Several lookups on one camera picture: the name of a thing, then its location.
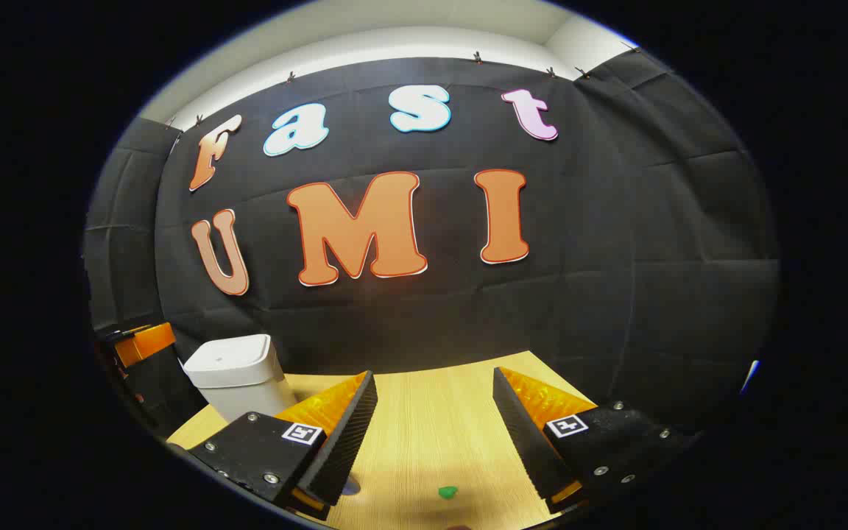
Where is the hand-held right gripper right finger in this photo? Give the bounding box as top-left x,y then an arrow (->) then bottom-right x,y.
492,367 -> 697,516

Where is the black backdrop cloth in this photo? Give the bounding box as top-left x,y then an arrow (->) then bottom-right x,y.
84,52 -> 782,435

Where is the white desktop garbage bin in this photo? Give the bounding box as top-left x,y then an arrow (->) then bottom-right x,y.
183,334 -> 300,424

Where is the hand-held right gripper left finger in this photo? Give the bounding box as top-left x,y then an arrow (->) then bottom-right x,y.
187,370 -> 379,522

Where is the wooden desktop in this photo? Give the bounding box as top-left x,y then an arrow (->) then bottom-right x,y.
166,350 -> 601,530

